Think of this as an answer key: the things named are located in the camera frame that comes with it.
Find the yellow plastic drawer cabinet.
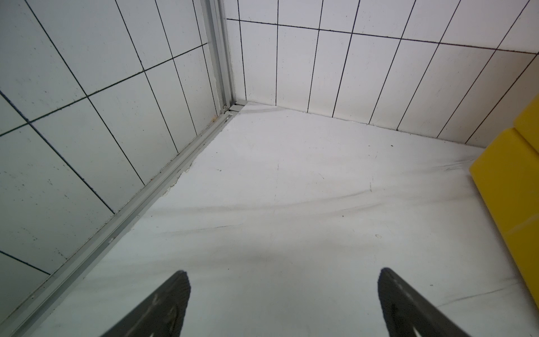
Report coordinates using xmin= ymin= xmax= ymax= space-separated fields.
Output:
xmin=470 ymin=97 xmax=538 ymax=303

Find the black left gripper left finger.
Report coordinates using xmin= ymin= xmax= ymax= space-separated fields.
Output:
xmin=103 ymin=270 xmax=191 ymax=337

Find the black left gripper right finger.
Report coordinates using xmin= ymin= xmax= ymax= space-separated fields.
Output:
xmin=378 ymin=268 xmax=468 ymax=336

